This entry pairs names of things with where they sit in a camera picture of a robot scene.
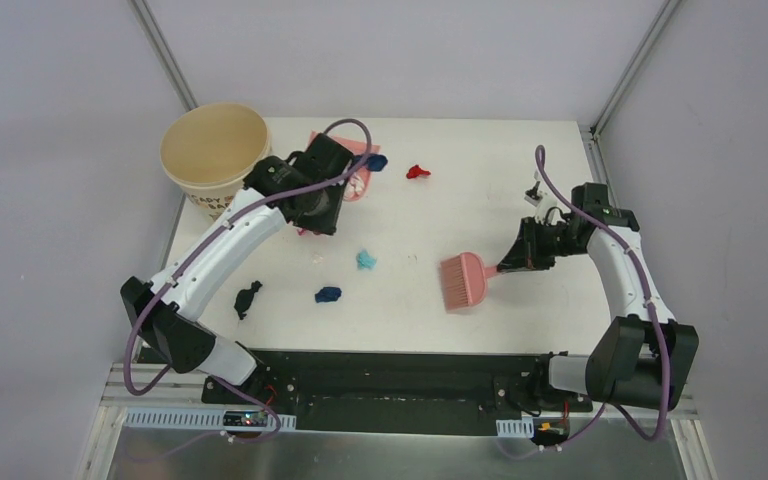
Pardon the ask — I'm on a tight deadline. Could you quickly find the red paper scrap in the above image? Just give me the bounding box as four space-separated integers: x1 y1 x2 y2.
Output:
405 164 431 180

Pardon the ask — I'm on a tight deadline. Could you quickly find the pink hand brush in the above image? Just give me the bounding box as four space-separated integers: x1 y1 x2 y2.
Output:
439 252 499 312

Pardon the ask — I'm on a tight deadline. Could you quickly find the pink plastic dustpan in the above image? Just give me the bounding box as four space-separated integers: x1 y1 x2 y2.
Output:
305 132 379 204

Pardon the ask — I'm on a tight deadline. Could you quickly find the aluminium frame post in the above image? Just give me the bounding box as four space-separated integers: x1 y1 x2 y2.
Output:
590 0 684 141
127 0 199 111

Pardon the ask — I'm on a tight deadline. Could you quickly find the long blue paper scrap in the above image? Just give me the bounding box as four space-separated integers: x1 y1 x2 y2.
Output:
350 154 389 172

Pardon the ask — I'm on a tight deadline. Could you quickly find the aluminium front rail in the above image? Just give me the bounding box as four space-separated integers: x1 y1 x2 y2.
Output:
100 363 699 420

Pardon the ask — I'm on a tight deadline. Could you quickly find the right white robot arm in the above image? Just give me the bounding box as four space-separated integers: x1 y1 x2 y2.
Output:
497 183 699 411

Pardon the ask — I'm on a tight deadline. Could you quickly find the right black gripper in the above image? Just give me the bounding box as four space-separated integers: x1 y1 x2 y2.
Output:
499 216 586 272

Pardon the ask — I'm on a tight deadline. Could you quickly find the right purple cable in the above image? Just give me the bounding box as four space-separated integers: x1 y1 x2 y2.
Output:
496 144 673 462

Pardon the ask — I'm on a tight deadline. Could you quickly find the white paper scrap right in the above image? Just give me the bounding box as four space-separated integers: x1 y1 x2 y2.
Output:
344 177 366 202

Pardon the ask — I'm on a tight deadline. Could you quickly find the dark blue paper ball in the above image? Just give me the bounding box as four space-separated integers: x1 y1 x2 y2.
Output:
314 286 342 303

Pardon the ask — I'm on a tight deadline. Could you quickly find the beige paper bucket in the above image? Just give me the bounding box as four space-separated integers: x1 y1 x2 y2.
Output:
160 102 272 220

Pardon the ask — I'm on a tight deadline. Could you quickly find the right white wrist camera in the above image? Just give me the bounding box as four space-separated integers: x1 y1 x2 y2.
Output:
524 181 553 210

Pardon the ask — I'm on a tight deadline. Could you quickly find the black paper scrap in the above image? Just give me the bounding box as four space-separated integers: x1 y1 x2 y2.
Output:
233 280 263 321

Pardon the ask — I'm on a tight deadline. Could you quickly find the light blue paper scrap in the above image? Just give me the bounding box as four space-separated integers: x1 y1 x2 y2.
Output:
355 249 377 270

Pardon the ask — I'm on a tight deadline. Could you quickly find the right aluminium frame post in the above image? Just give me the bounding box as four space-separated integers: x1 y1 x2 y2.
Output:
590 0 684 141

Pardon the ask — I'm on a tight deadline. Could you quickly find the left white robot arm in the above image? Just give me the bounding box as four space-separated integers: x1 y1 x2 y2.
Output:
120 134 356 405

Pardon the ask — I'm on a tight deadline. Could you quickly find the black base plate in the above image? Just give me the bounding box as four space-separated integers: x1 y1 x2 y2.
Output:
238 350 595 436

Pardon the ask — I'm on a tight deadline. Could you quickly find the left aluminium frame post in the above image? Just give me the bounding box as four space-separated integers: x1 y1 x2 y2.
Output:
127 0 199 111

